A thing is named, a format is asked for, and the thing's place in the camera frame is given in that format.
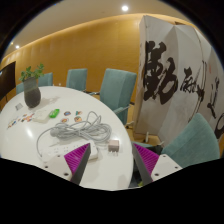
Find colourful sticker sheet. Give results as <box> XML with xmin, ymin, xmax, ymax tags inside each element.
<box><xmin>6</xmin><ymin>118</ymin><xmax>21</xmax><ymax>129</ymax></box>
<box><xmin>20</xmin><ymin>112</ymin><xmax>36</xmax><ymax>123</ymax></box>

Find small pinkish white charger block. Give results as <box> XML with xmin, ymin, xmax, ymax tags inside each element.
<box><xmin>107</xmin><ymin>139</ymin><xmax>121</xmax><ymax>155</ymax></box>

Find flat white box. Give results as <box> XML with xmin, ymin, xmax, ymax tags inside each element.
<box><xmin>32</xmin><ymin>108</ymin><xmax>51</xmax><ymax>124</ymax></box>

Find coiled grey power cable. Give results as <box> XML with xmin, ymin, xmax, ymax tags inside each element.
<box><xmin>35</xmin><ymin>111</ymin><xmax>113</xmax><ymax>158</ymax></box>

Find small green packet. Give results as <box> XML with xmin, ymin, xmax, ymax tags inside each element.
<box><xmin>48</xmin><ymin>108</ymin><xmax>61</xmax><ymax>119</ymax></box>

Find potted plant in grey vase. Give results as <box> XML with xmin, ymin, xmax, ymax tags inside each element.
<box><xmin>18</xmin><ymin>63</ymin><xmax>45</xmax><ymax>109</ymax></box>

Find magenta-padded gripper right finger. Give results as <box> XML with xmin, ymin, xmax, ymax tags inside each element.
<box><xmin>131</xmin><ymin>143</ymin><xmax>184</xmax><ymax>187</ymax></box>

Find white power strip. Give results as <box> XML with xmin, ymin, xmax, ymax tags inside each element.
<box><xmin>41</xmin><ymin>142</ymin><xmax>100</xmax><ymax>163</ymax></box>

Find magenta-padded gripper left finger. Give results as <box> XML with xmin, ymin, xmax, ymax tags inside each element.
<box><xmin>41</xmin><ymin>142</ymin><xmax>92</xmax><ymax>186</ymax></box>

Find white folding screen with calligraphy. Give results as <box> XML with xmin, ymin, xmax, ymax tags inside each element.
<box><xmin>132</xmin><ymin>14</ymin><xmax>224</xmax><ymax>148</ymax></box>

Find black wall television screen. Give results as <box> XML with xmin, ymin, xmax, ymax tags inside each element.
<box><xmin>0</xmin><ymin>61</ymin><xmax>17</xmax><ymax>102</ymax></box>

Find recessed ceiling lights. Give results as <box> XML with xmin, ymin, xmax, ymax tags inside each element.
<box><xmin>14</xmin><ymin>4</ymin><xmax>130</xmax><ymax>50</ymax></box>

